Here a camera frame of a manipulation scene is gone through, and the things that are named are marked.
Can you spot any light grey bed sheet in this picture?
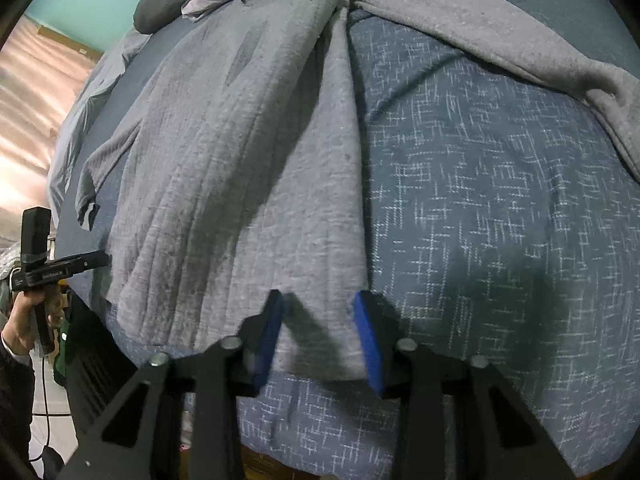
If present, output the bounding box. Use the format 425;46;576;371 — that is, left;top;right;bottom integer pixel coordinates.
47;27;151;226

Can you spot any person's left forearm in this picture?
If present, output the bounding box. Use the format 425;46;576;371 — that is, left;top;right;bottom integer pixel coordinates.
0;332;36;466

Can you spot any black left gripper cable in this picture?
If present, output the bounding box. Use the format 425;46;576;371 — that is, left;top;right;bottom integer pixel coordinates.
30;355;68;461

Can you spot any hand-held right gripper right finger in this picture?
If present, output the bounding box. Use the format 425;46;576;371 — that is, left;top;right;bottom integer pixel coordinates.
352;290;576;480

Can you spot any person's left hand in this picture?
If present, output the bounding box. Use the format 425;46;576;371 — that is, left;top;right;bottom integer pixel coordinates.
0;290;67;357

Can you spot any pink curtain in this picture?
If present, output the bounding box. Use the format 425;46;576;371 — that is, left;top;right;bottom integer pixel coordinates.
0;15;106;256

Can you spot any dark grey long pillow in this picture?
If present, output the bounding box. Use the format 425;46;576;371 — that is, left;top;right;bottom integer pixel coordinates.
134;0;211;33

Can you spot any grey knit sweater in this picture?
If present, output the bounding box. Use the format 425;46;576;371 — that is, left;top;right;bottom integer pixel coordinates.
75;0;640;381

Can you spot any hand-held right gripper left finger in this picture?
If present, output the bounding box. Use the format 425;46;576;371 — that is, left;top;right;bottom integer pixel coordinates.
60;290;286;480

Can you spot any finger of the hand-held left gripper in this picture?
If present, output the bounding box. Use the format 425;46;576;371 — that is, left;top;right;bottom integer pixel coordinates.
67;251;111;275

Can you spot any dark bed frame side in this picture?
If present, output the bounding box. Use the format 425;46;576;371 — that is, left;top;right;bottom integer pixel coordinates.
65;300;143;441

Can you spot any blue patterned bedspread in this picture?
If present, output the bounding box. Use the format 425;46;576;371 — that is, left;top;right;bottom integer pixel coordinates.
52;0;640;478

